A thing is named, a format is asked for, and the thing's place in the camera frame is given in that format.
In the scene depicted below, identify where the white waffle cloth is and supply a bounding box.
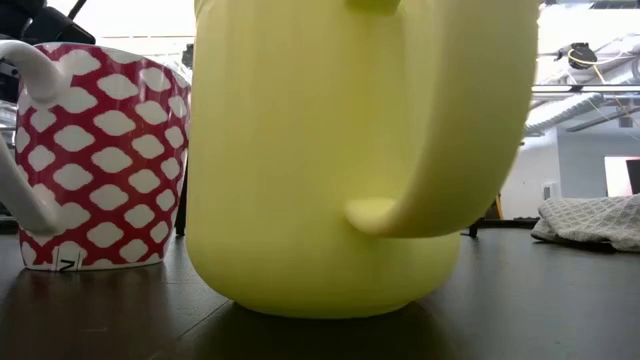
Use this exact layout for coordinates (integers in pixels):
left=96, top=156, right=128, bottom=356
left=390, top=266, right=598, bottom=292
left=530, top=194, right=640, bottom=254

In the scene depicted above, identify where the red white patterned mug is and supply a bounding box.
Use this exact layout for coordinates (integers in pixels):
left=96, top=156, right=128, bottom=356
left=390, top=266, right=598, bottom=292
left=0, top=39, right=192, bottom=273

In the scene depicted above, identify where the large yellow mug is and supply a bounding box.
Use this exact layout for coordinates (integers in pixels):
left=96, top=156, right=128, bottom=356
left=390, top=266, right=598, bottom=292
left=185, top=0, right=542, bottom=320

